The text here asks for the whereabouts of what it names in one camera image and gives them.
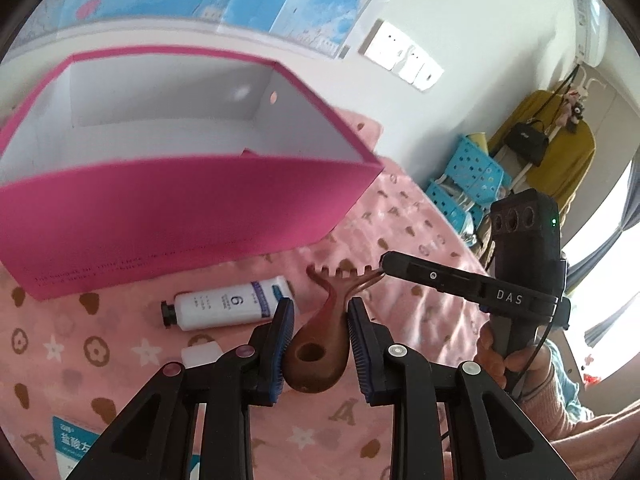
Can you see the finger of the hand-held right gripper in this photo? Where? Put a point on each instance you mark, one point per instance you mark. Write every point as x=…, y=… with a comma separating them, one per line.
x=435, y=276

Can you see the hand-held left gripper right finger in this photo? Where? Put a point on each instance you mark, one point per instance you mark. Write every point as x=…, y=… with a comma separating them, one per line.
x=361, y=355

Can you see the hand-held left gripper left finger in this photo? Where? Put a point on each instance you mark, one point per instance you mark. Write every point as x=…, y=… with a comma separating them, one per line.
x=280, y=355

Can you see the brown wooden comb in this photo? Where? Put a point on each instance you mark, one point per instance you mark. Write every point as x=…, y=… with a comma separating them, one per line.
x=325, y=325

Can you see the pink cardboard box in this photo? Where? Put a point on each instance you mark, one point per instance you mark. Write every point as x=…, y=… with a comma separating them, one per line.
x=175, y=220

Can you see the white teal medicine box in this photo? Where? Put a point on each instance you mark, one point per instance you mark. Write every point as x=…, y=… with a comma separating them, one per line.
x=75, y=440

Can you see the person's right forearm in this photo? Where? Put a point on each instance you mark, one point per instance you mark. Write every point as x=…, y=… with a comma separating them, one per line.
x=575, y=425

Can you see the person's right hand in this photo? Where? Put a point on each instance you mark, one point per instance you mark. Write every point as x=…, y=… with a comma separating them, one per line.
x=510, y=372

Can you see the blue plastic basket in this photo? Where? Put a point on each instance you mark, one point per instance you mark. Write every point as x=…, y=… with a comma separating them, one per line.
x=480, y=170
x=450, y=205

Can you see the white tube with black cap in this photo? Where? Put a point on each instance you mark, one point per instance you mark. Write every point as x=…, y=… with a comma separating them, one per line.
x=220, y=305

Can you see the pink tube with white cap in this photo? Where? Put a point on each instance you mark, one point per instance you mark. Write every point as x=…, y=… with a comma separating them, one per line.
x=200, y=355

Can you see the yellow hanging garment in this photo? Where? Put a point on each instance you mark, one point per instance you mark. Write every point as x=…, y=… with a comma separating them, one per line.
x=570, y=160

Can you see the grey curtain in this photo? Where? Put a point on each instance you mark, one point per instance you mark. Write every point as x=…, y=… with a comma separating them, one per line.
x=620, y=200

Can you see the black handbag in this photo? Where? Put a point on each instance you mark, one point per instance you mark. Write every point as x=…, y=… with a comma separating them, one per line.
x=527, y=140

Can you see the small plush toy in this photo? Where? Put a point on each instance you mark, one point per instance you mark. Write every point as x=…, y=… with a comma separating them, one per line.
x=575, y=110

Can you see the white air conditioner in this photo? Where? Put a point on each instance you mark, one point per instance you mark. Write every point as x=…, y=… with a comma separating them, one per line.
x=592, y=25

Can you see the white wall switch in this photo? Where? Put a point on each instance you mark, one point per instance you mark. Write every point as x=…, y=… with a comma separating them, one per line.
x=420, y=71

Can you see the white wall socket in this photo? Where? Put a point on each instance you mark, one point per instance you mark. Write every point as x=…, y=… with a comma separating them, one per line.
x=382, y=45

